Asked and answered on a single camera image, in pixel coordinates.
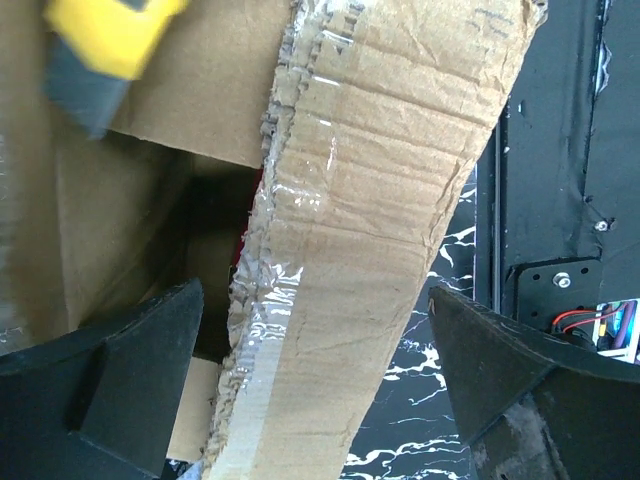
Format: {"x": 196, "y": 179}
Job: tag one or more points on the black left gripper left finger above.
{"x": 100, "y": 402}

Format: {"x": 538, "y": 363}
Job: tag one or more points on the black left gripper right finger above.
{"x": 530, "y": 406}

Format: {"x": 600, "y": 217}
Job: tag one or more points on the brown cardboard express box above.
{"x": 301, "y": 159}

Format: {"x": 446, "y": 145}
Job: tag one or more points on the yellow utility knife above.
{"x": 101, "y": 47}

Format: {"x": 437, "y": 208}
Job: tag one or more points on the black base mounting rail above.
{"x": 557, "y": 239}

